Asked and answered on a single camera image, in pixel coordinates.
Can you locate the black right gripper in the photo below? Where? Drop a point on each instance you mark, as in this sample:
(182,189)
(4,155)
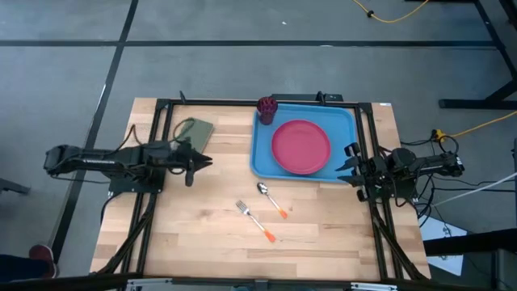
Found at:
(368,174)

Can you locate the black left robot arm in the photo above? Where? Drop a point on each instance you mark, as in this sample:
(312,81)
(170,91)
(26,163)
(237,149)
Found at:
(101,163)

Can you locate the person's leg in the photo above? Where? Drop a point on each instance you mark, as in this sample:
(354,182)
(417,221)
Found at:
(20,266)

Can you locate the black floor stand frame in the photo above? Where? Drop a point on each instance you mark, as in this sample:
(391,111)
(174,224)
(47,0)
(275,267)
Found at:
(476,104)

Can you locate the black metal table frame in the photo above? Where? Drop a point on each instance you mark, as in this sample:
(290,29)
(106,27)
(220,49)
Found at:
(218,103)

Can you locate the red plastic cup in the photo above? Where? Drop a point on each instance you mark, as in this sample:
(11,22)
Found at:
(267,107)

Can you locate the black beam with silver brackets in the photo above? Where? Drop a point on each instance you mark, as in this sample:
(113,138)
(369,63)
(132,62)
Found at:
(81,283)

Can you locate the blue plastic tray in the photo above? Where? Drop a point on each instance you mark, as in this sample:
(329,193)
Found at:
(343,121)

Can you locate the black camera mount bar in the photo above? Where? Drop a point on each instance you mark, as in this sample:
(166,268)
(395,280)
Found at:
(307,97)

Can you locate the black stand foot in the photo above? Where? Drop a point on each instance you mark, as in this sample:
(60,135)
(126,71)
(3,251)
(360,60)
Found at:
(14,188)

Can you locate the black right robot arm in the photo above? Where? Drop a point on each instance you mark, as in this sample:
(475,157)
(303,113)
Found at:
(424,165)

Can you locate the person's red shoe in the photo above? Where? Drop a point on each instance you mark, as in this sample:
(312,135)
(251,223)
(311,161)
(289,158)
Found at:
(42,254)

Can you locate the white paper sheet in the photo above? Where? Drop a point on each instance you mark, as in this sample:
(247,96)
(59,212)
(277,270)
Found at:
(444,242)

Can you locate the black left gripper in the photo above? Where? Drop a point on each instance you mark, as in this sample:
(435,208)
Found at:
(182,159)

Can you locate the black horizontal beam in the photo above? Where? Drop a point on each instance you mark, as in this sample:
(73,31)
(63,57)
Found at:
(468,243)

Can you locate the red round plate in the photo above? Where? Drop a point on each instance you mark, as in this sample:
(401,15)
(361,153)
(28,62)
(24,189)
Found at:
(301,147)

